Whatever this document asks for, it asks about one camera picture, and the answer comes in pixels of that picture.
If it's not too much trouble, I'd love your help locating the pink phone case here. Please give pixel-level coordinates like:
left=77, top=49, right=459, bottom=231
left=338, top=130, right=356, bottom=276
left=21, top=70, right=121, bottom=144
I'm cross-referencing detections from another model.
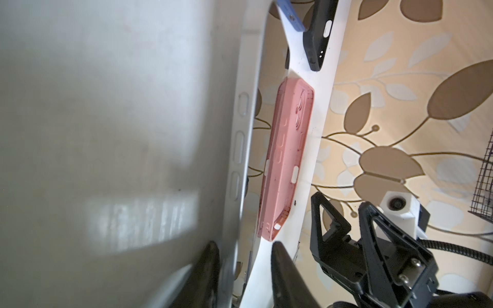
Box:
left=258, top=78, right=315, bottom=242

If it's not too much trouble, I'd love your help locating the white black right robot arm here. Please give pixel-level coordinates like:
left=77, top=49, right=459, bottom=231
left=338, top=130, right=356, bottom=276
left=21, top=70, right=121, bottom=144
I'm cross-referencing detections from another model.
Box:
left=310, top=192, right=492, bottom=307

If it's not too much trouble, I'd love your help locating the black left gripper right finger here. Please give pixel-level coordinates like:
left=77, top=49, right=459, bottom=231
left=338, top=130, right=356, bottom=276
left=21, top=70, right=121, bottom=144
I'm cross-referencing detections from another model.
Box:
left=271, top=241, right=320, bottom=307

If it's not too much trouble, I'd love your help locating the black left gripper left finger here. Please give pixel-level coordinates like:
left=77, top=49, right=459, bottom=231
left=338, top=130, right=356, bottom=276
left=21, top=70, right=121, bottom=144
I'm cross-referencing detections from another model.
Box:
left=169, top=241, right=220, bottom=308

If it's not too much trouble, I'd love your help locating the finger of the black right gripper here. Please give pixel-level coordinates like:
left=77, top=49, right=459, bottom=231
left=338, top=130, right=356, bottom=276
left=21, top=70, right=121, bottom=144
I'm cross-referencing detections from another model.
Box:
left=309, top=192, right=364, bottom=285
left=358, top=202, right=438, bottom=307

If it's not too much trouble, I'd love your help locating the black wire basket right wall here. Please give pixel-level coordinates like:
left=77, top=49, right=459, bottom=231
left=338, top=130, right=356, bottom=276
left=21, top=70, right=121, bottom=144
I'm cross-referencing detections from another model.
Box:
left=469, top=135, right=492, bottom=223

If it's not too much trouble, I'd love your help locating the black phone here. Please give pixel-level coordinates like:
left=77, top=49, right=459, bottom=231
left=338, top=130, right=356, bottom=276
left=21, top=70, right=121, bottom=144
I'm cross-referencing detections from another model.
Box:
left=276, top=0, right=306, bottom=32

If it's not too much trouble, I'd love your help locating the black phone case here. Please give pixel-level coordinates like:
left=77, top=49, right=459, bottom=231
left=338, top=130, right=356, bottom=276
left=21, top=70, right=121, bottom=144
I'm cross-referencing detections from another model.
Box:
left=303, top=0, right=338, bottom=72

